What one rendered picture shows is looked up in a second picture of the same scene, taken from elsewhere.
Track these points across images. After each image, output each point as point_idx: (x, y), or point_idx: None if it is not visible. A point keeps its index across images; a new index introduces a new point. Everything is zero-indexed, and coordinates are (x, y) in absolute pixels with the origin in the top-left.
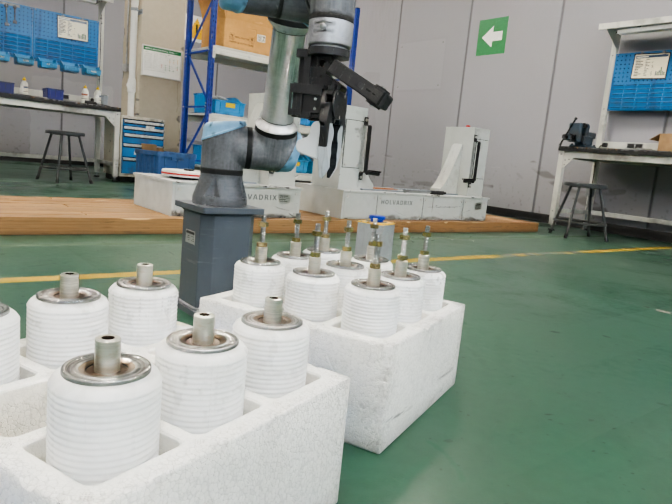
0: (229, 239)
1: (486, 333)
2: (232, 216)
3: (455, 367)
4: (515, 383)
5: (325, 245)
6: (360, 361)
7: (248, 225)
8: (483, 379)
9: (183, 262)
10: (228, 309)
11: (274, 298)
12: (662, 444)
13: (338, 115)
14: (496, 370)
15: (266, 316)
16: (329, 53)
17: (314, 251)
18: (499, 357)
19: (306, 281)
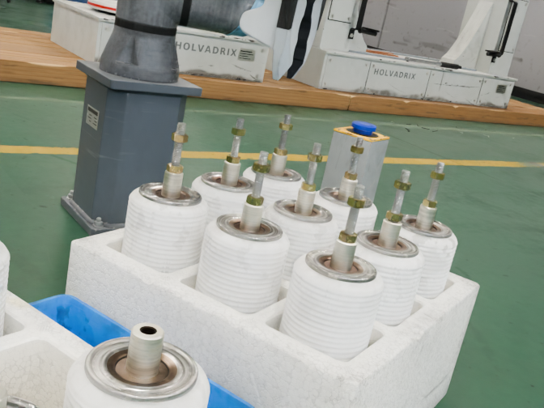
0: (146, 128)
1: (498, 299)
2: (154, 95)
3: (451, 373)
4: (536, 401)
5: (279, 166)
6: (303, 394)
7: (176, 110)
8: (489, 388)
9: (81, 151)
10: (110, 267)
11: (150, 329)
12: None
13: None
14: (508, 372)
15: (130, 363)
16: None
17: (253, 195)
18: (514, 346)
19: (234, 245)
